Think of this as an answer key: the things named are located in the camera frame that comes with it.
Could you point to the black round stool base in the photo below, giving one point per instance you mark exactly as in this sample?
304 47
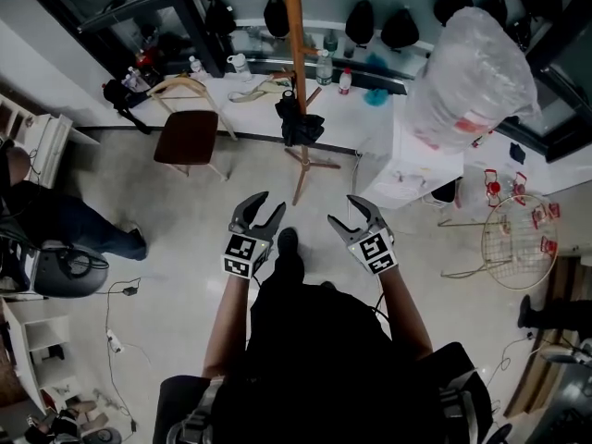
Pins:
499 434

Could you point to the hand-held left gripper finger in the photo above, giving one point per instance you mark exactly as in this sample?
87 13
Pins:
238 215
270 229

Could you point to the black office chair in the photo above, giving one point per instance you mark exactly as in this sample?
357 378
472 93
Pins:
69 271

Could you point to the beige tote bag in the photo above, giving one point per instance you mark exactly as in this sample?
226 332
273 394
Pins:
259 91

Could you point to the teal fluffy duster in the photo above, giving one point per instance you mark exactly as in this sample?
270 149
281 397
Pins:
375 97

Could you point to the person's right black shoe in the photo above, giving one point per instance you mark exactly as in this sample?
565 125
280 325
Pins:
328 286

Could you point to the person's left black shoe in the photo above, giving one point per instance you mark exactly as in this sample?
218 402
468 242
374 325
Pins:
287 241

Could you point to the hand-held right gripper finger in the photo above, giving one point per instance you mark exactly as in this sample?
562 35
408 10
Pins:
349 238
377 218

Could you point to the clear bottle green label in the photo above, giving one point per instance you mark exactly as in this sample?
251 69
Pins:
324 70

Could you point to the white shaker bottle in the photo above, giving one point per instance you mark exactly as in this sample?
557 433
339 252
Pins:
240 65

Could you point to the person's black clothes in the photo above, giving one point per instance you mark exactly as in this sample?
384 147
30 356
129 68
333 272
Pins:
324 363

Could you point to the small white waste bin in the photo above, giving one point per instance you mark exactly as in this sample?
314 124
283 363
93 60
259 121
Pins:
446 192

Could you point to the wooden chair brown seat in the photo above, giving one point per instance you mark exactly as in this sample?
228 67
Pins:
187 137

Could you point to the wooden platform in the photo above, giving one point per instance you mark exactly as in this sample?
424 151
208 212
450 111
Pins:
562 275

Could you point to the dark blue cloth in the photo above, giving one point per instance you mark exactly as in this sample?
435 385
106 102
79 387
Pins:
518 153

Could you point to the black framed glass cabinet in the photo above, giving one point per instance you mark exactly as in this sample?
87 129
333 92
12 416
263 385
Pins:
185 16
573 146

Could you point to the dark cup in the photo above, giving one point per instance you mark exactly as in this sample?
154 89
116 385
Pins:
349 50

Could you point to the white power strip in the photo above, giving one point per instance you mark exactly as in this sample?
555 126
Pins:
114 341

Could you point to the gray white device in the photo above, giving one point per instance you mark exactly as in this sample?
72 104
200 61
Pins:
559 352

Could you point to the black umbrella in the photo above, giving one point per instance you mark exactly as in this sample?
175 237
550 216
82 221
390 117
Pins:
298 127

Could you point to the black gray floor device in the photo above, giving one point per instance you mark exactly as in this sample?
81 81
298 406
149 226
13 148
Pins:
104 436

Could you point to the glass jar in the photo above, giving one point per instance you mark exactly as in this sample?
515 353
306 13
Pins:
330 42

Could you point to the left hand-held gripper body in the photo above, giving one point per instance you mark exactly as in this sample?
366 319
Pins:
240 252

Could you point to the white bottle red cap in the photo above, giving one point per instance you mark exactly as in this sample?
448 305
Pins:
345 83

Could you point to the person's black shoe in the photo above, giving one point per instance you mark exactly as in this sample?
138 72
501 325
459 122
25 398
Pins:
287 241
328 286

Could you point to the small clear bottle red label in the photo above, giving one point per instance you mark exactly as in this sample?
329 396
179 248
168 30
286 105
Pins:
196 66

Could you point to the row of black hanging pouches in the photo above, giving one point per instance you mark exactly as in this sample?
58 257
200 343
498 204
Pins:
360 21

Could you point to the person's left forearm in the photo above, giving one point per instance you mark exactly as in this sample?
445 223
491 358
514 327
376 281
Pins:
226 326

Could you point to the white open shelf unit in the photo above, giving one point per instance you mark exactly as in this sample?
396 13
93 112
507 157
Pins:
46 336

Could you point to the small white cabinet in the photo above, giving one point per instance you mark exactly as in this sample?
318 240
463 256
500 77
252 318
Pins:
55 141

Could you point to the person's right forearm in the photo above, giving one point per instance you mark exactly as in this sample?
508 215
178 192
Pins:
407 317

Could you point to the black power adapter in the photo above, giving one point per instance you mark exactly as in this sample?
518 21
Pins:
130 290

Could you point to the wooden coat stand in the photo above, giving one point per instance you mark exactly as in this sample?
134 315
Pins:
296 26

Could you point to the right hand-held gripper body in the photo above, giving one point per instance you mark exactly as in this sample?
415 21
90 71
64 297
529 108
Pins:
374 252

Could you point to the red container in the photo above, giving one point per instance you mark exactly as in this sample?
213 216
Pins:
148 59

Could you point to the white low ledge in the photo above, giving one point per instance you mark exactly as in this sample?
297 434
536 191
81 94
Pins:
351 118

